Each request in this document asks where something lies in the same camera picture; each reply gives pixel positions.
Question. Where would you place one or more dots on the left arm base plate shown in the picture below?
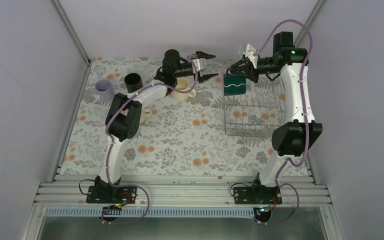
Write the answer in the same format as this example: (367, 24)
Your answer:
(111, 195)

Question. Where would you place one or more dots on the metal wire dish rack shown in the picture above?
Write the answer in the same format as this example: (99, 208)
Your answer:
(258, 112)

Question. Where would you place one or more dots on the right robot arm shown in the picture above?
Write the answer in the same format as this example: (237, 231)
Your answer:
(290, 141)

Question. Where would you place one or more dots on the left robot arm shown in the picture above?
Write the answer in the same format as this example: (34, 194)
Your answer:
(176, 74)

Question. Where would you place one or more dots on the aluminium front rail frame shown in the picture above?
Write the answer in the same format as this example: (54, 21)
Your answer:
(174, 196)

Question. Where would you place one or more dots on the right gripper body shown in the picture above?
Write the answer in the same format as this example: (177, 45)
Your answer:
(254, 76)

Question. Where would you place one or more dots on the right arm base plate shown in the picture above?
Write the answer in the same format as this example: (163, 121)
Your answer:
(262, 196)

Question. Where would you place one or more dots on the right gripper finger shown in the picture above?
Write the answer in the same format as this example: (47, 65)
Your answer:
(237, 71)
(238, 63)

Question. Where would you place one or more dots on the lilac plastic cup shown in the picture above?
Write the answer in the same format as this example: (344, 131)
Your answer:
(105, 89)

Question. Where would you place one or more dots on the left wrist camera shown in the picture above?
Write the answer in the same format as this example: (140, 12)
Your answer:
(198, 64)

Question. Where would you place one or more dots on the dark green mug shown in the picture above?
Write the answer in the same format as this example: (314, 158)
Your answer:
(234, 85)

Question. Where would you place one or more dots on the floral table mat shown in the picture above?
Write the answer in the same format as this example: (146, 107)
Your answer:
(180, 138)

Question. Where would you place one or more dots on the cream ribbed mug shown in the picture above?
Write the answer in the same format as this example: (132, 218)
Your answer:
(183, 90)

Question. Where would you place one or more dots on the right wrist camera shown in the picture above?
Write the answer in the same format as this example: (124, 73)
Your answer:
(250, 54)

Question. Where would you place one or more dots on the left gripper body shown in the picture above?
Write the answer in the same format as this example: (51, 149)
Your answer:
(198, 72)

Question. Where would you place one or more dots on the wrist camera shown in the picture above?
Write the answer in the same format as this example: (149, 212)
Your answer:
(250, 54)
(198, 64)

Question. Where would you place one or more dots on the black mug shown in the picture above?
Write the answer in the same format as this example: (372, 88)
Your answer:
(133, 82)

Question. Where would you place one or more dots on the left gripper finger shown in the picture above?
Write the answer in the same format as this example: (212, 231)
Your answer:
(204, 55)
(206, 77)

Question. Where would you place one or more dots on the beige white mug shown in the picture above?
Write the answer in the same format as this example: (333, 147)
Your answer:
(145, 113)

